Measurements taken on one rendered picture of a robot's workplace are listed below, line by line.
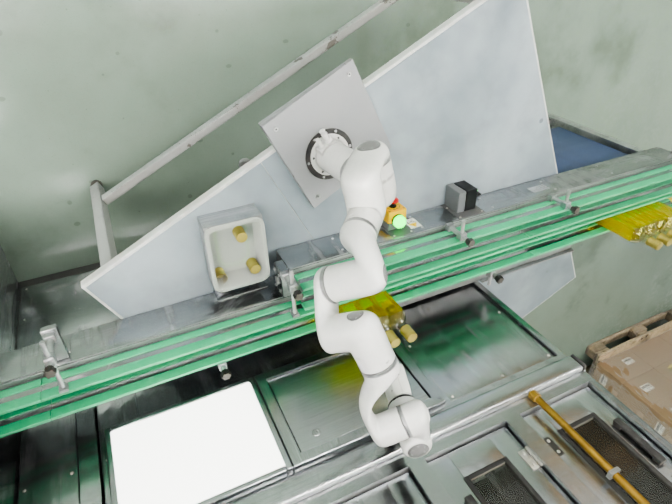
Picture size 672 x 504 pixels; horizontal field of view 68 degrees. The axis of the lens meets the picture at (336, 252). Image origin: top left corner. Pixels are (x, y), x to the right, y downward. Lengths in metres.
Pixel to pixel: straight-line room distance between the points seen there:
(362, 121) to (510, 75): 0.57
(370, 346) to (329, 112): 0.72
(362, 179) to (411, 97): 0.56
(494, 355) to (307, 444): 0.68
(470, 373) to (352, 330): 0.70
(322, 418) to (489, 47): 1.24
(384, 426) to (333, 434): 0.28
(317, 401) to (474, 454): 0.45
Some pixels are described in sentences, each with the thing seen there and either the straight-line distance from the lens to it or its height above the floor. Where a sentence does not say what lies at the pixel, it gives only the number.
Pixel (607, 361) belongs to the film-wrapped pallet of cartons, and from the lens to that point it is 5.24.
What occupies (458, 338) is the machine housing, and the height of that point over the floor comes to 1.09.
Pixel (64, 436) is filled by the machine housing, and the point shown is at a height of 0.92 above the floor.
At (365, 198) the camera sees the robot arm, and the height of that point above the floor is 1.17.
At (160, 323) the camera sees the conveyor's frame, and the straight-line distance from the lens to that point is 1.57.
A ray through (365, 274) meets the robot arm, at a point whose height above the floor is 1.32.
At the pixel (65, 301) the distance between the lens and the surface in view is 2.17.
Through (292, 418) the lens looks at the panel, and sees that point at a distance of 1.49.
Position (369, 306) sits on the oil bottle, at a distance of 1.57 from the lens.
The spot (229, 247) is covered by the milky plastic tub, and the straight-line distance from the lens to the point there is 1.55.
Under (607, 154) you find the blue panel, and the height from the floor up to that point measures 0.68.
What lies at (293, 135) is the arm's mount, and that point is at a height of 0.78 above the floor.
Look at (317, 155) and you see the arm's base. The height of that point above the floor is 0.80.
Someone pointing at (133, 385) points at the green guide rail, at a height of 0.95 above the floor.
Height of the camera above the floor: 2.06
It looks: 49 degrees down
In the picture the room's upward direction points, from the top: 139 degrees clockwise
